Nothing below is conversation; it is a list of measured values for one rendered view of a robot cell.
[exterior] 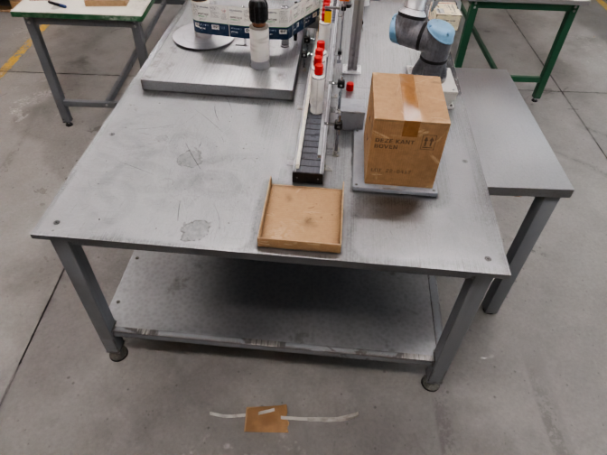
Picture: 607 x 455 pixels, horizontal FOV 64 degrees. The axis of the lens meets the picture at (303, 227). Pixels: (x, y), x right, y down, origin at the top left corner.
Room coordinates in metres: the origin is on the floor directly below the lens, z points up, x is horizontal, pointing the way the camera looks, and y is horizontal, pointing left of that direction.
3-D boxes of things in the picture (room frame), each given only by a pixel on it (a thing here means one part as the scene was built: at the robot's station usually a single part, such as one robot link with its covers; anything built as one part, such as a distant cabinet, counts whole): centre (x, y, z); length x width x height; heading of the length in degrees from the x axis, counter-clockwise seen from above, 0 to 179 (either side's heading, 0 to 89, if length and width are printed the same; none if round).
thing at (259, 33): (2.09, 0.23, 1.03); 0.09 x 0.09 x 0.30
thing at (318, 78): (1.72, -0.03, 0.98); 0.05 x 0.05 x 0.20
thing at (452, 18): (2.48, -0.66, 0.99); 0.16 x 0.12 x 0.07; 1
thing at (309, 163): (2.15, -0.05, 0.86); 1.65 x 0.08 x 0.04; 177
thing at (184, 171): (2.03, 0.05, 0.82); 2.10 x 1.50 x 0.02; 177
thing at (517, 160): (1.80, -0.52, 0.81); 0.90 x 0.90 x 0.04; 1
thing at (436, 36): (1.98, -0.52, 1.09); 0.13 x 0.12 x 0.14; 63
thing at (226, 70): (2.30, 0.38, 0.86); 0.80 x 0.67 x 0.05; 177
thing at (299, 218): (1.16, 0.00, 0.85); 0.30 x 0.26 x 0.04; 177
